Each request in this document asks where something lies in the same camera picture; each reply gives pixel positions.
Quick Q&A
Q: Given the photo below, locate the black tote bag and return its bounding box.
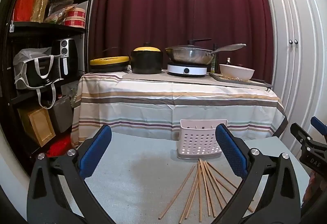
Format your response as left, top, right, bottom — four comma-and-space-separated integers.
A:
14, 54, 64, 109

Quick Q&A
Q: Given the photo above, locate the dark grey tray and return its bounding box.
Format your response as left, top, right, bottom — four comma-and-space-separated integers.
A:
209, 72, 274, 90

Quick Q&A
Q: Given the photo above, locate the white bowl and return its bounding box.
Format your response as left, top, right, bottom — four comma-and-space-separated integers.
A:
219, 64, 255, 81

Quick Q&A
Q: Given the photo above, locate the clear plastic container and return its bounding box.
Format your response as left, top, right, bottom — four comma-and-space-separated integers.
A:
61, 81, 78, 102

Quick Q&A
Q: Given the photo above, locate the red striped round tin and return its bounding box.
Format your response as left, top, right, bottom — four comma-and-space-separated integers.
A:
63, 7, 87, 28

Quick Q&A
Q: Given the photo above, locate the black pan handle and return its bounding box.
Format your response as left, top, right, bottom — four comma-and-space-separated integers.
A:
187, 39, 212, 47

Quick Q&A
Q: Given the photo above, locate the black air fryer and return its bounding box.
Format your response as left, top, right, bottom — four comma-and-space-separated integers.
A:
52, 38, 78, 76

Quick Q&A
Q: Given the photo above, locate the black pot with yellow lid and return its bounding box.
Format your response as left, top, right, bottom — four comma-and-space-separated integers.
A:
130, 43, 164, 74

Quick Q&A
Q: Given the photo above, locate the gold package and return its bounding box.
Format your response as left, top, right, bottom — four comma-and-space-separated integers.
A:
31, 0, 52, 22

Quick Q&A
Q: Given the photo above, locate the heap of pale nuts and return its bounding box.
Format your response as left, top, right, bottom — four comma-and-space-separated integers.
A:
222, 75, 246, 83

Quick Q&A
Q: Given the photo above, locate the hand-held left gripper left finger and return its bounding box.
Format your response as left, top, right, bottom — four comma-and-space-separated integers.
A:
27, 124, 114, 224

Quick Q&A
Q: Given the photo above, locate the pile of wooden chopsticks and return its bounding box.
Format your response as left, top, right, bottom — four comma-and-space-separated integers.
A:
158, 158, 256, 223

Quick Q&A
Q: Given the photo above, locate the red package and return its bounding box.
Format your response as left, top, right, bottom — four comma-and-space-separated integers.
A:
13, 0, 38, 22

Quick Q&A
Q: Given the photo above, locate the grey box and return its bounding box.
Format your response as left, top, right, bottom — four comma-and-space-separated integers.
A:
48, 96, 73, 134

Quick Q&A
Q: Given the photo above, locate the white plastic bag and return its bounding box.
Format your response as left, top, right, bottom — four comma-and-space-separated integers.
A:
13, 47, 53, 66

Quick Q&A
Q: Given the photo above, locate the striped tablecloth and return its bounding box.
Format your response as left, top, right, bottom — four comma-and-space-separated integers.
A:
71, 71, 289, 148

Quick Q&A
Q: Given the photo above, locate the red bag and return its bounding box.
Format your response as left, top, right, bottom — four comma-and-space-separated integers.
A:
48, 134, 74, 158

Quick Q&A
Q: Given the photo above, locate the colourful snack bag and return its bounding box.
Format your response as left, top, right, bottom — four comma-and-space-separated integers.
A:
44, 6, 77, 24

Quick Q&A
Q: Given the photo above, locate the stainless steel wok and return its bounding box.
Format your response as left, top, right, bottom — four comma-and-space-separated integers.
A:
165, 43, 247, 65

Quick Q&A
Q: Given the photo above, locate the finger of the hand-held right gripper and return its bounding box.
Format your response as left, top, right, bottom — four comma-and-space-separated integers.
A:
310, 116, 327, 136
290, 123, 320, 149

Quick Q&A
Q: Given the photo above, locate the white perforated plastic basket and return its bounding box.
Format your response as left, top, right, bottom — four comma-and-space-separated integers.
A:
176, 119, 228, 159

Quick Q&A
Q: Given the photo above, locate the maroon curtain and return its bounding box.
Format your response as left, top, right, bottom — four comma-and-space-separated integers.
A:
88, 0, 274, 81

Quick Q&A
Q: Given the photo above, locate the white wardrobe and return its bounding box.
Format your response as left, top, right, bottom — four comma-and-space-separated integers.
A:
266, 0, 327, 160

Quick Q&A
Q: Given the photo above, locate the flat pan with yellow lid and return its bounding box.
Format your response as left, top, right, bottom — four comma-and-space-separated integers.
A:
89, 57, 130, 73

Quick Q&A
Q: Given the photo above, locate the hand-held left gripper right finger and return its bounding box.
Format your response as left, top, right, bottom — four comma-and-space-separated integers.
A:
215, 123, 302, 224

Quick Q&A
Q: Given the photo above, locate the white induction cooker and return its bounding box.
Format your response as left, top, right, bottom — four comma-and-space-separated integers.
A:
167, 63, 208, 77

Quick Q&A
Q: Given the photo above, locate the wooden box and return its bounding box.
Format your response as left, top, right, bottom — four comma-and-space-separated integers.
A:
17, 106, 56, 147

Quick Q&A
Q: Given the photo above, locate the black shelf unit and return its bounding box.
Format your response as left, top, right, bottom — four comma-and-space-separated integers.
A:
0, 0, 93, 178

